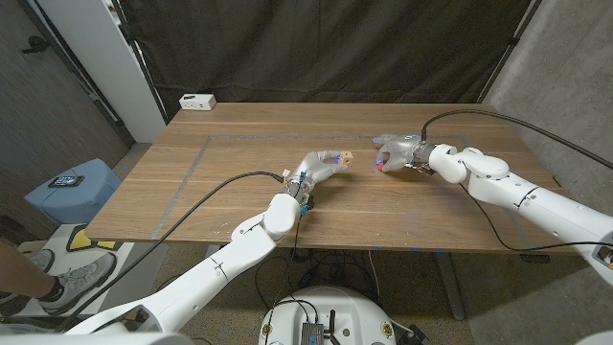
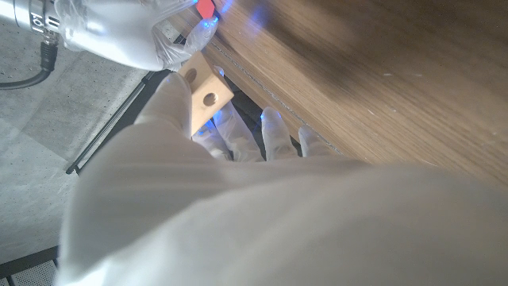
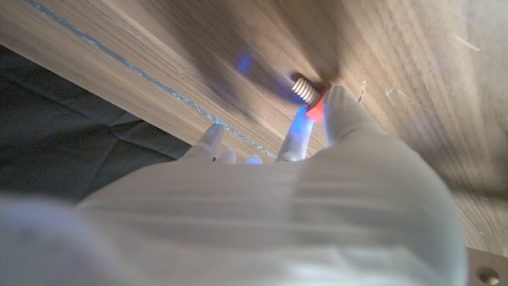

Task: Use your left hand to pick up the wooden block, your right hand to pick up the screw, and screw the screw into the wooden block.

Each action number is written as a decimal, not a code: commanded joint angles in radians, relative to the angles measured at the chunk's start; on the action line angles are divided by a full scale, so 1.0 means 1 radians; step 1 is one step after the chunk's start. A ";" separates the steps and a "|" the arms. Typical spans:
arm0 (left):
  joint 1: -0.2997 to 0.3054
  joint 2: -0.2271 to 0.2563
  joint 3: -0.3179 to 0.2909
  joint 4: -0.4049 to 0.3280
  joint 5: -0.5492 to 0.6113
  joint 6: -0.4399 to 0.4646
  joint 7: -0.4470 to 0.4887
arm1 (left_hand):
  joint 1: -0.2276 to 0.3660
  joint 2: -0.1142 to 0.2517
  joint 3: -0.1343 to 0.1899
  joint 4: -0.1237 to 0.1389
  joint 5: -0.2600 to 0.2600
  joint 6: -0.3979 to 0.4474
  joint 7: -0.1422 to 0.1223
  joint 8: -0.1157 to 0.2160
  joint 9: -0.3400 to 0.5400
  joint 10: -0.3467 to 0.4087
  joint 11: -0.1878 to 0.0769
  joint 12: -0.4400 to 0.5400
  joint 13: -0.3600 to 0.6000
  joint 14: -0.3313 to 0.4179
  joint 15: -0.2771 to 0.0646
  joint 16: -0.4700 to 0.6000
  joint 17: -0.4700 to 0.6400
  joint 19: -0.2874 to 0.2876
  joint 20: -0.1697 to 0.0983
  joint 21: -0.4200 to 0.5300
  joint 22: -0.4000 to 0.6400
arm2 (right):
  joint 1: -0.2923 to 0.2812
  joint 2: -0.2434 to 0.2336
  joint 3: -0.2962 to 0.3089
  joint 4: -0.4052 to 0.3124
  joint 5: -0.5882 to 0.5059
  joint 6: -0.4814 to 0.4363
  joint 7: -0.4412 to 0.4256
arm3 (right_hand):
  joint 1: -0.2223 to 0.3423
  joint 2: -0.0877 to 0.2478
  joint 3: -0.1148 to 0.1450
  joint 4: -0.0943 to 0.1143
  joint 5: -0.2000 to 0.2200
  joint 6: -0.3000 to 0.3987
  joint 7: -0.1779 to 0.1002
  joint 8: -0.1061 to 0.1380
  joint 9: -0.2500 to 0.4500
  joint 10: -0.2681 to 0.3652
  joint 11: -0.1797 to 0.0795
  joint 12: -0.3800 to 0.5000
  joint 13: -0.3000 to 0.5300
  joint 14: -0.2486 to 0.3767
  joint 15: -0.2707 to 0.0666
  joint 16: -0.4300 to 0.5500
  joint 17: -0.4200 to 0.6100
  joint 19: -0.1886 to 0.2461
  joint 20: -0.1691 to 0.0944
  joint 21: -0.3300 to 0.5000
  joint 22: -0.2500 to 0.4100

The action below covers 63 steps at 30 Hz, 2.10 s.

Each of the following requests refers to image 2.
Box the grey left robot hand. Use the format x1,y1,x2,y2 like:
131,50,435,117
55,65,508,286

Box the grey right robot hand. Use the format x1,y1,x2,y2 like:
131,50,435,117
53,0,220,72

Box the red-headed screw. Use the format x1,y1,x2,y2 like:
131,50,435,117
195,0,217,20

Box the wooden block with holes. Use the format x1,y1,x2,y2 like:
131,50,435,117
177,50,235,137

